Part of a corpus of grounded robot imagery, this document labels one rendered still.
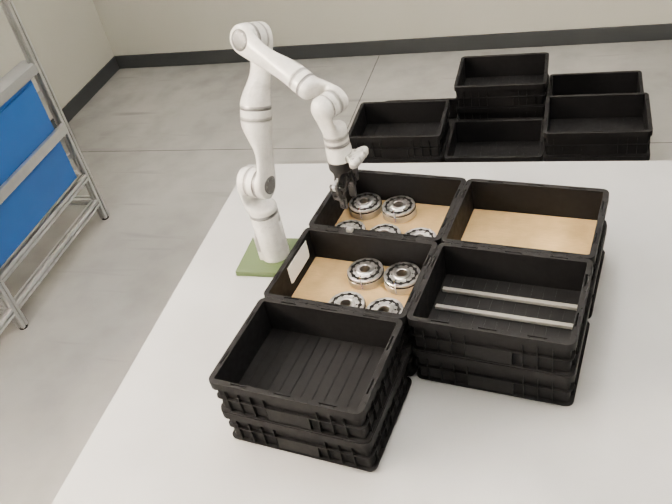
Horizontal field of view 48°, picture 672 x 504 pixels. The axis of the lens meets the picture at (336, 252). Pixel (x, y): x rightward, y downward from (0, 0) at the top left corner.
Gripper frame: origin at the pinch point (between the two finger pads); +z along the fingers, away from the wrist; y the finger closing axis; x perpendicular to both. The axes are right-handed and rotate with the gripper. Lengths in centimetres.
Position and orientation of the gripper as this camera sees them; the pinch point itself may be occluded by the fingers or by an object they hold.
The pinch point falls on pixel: (348, 198)
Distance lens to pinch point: 223.3
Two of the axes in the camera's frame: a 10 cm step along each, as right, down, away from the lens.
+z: 1.7, 7.6, 6.3
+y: -4.5, 6.3, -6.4
